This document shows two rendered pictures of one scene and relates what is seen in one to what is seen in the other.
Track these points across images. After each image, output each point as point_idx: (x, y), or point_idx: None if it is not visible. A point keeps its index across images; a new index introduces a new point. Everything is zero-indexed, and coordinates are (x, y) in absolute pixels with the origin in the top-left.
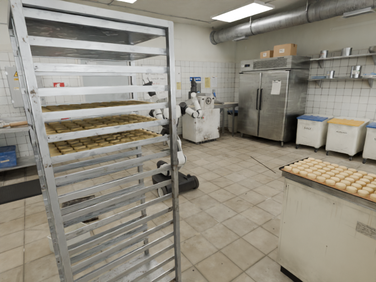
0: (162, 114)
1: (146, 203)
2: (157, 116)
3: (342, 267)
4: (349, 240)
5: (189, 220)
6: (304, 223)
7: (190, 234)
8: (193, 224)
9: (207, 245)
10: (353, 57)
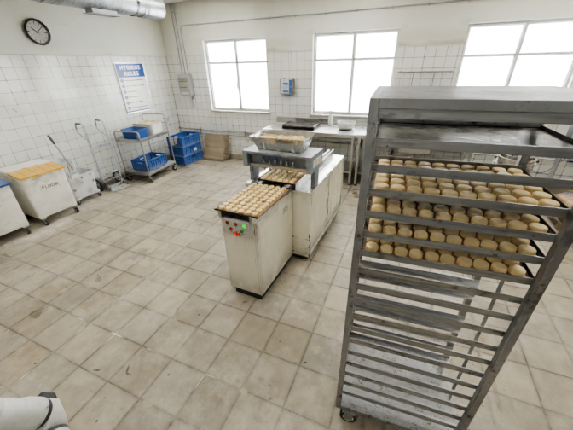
0: (44, 396)
1: (391, 265)
2: (59, 413)
3: (282, 241)
4: (282, 223)
5: (213, 426)
6: (269, 241)
7: (249, 401)
8: (223, 409)
9: (261, 367)
10: None
